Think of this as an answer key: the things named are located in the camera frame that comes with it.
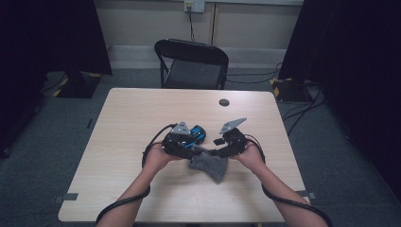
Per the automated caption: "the grey terry towel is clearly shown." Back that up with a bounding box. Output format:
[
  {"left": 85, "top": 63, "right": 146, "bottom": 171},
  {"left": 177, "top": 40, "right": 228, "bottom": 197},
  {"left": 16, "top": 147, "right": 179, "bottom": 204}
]
[{"left": 187, "top": 145, "right": 229, "bottom": 185}]

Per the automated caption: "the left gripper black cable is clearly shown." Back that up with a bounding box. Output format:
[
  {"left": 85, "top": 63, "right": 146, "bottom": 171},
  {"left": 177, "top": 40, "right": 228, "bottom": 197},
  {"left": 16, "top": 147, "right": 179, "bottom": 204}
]
[{"left": 95, "top": 123, "right": 179, "bottom": 226}]

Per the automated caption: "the blue toy car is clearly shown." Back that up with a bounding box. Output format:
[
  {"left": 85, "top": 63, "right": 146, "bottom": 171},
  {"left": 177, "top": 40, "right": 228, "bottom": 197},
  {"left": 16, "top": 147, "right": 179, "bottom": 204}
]
[{"left": 182, "top": 124, "right": 207, "bottom": 149}]

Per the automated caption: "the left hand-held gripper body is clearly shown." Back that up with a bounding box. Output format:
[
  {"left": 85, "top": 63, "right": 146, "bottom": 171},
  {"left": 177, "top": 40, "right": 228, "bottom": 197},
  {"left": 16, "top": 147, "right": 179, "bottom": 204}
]
[{"left": 161, "top": 120, "right": 199, "bottom": 160}]

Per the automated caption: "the striped black stand base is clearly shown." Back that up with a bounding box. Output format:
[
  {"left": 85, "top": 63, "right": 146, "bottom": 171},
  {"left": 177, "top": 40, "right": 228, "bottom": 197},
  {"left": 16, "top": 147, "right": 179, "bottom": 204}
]
[
  {"left": 269, "top": 77, "right": 315, "bottom": 104},
  {"left": 52, "top": 70, "right": 104, "bottom": 99}
]

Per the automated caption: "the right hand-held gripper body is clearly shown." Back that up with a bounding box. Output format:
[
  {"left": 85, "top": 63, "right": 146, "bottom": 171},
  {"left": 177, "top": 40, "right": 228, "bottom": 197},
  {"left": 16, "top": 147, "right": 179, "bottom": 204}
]
[{"left": 217, "top": 117, "right": 250, "bottom": 159}]

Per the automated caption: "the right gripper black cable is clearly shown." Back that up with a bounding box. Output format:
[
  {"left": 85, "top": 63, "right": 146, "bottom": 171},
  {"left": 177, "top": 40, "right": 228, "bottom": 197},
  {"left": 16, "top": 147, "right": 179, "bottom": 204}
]
[{"left": 244, "top": 133, "right": 335, "bottom": 227}]

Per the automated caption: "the white wall socket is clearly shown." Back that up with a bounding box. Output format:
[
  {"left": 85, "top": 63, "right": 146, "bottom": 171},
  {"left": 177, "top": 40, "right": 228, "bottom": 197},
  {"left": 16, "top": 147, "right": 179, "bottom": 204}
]
[{"left": 183, "top": 0, "right": 206, "bottom": 14}]

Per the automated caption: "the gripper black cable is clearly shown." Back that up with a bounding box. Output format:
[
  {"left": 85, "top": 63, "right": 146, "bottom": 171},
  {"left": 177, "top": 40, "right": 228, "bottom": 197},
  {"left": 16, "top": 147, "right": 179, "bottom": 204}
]
[
  {"left": 244, "top": 133, "right": 335, "bottom": 227},
  {"left": 95, "top": 123, "right": 179, "bottom": 226}
]

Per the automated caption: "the black socket cable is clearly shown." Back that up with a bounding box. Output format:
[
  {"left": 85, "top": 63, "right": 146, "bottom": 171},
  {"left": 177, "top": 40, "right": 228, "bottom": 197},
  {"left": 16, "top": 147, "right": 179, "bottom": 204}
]
[{"left": 187, "top": 6, "right": 196, "bottom": 44}]

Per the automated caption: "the black folding chair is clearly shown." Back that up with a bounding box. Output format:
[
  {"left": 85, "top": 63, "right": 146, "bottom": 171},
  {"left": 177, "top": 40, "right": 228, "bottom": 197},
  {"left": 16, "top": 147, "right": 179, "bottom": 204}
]
[{"left": 153, "top": 38, "right": 230, "bottom": 91}]

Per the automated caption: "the person's left hand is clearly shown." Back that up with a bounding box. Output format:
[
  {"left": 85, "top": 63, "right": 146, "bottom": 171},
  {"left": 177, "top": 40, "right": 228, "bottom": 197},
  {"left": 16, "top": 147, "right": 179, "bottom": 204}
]
[{"left": 143, "top": 142, "right": 184, "bottom": 174}]

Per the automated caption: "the black floor cable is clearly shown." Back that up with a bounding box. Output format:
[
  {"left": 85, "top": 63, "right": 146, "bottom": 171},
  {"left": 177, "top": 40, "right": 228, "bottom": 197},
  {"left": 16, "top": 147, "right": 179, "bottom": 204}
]
[
  {"left": 281, "top": 90, "right": 327, "bottom": 137},
  {"left": 226, "top": 61, "right": 284, "bottom": 78},
  {"left": 226, "top": 74, "right": 282, "bottom": 85}
]

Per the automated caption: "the person's right hand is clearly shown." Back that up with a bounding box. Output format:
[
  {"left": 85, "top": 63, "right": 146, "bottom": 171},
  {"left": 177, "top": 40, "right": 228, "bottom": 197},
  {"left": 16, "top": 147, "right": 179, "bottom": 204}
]
[{"left": 231, "top": 142, "right": 266, "bottom": 173}]

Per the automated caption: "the grey tape strip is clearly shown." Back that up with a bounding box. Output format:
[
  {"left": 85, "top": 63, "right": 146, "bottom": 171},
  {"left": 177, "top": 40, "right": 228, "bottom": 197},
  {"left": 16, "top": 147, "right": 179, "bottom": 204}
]
[
  {"left": 53, "top": 192, "right": 79, "bottom": 204},
  {"left": 296, "top": 189, "right": 317, "bottom": 201}
]

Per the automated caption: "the black curtain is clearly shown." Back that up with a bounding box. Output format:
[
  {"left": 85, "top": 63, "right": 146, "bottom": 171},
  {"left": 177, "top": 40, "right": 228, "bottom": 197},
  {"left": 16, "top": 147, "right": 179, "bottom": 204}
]
[
  {"left": 0, "top": 0, "right": 113, "bottom": 159},
  {"left": 278, "top": 0, "right": 401, "bottom": 203}
]

